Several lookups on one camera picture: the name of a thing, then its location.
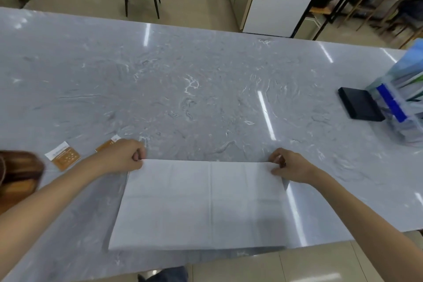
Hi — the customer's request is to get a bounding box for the orange and white sachet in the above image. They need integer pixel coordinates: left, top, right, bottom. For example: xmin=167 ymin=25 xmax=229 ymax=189
xmin=95 ymin=135 xmax=122 ymax=153
xmin=44 ymin=141 xmax=81 ymax=171

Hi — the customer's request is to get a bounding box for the person's left forearm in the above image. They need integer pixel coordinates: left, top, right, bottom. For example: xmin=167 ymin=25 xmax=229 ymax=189
xmin=0 ymin=152 xmax=114 ymax=276

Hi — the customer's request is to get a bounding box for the person's left hand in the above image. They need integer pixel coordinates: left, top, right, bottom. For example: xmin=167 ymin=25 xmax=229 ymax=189
xmin=95 ymin=139 xmax=148 ymax=173

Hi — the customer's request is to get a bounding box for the clear plastic organizer with papers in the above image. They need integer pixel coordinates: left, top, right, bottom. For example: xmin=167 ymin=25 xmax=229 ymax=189
xmin=365 ymin=39 xmax=423 ymax=147

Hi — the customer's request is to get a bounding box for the person's right forearm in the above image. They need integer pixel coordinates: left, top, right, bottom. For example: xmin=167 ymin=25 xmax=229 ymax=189
xmin=306 ymin=169 xmax=423 ymax=282

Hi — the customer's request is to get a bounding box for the person's right hand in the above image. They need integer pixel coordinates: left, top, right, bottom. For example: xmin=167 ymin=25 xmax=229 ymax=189
xmin=269 ymin=148 xmax=318 ymax=185

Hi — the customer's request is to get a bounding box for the white cloth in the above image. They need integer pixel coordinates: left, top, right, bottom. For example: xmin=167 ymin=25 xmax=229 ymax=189
xmin=108 ymin=159 xmax=291 ymax=252

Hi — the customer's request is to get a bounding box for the black flat box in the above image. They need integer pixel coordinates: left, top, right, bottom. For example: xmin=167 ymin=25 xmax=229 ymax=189
xmin=338 ymin=87 xmax=386 ymax=122

